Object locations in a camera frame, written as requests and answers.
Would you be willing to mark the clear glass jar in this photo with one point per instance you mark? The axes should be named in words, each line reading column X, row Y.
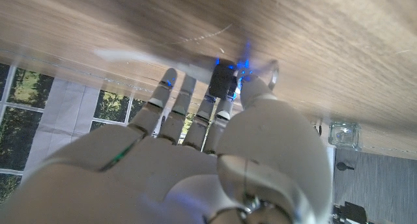
column 344, row 135

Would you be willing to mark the dark wooden door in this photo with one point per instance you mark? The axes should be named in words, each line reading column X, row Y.
column 381, row 181

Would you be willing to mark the printed window backdrop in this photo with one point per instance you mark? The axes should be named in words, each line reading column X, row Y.
column 65, row 113

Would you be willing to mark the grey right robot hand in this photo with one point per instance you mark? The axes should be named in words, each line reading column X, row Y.
column 163, row 172

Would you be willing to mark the black nozzle with white tube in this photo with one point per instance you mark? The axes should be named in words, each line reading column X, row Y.
column 222, row 79

